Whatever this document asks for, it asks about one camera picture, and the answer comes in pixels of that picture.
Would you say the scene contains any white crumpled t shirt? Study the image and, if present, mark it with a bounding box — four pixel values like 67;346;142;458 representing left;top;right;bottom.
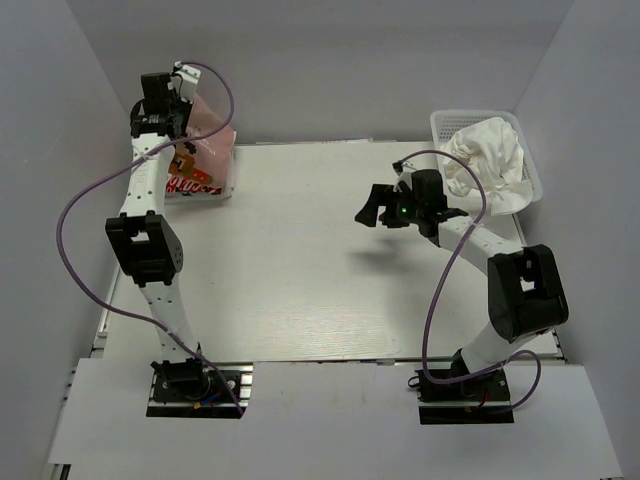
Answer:
439;116;533;216

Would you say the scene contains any white perforated plastic basket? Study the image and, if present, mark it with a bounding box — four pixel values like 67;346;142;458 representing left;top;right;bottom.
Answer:
430;110;543;204

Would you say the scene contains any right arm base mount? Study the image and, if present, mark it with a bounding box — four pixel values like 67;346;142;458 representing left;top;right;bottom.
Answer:
407;370;514;425

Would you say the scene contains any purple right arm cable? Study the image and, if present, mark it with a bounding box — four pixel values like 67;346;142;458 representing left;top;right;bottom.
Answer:
392;149;542;414

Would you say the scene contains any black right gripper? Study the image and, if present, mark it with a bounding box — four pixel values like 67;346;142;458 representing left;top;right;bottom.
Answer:
356;184;425;228

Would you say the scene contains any pink printed t shirt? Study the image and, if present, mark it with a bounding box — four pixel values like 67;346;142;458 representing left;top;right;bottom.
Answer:
167;89;237;194

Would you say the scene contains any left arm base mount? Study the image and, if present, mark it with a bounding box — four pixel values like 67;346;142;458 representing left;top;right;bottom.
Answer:
146;359;253;419

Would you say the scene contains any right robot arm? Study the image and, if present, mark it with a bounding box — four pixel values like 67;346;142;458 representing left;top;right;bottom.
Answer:
354;169;569;399

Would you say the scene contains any red white t shirt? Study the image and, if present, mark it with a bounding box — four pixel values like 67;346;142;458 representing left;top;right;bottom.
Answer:
165;175;235;203

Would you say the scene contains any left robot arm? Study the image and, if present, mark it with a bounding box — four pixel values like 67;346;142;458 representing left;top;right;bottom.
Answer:
105;65;200;368

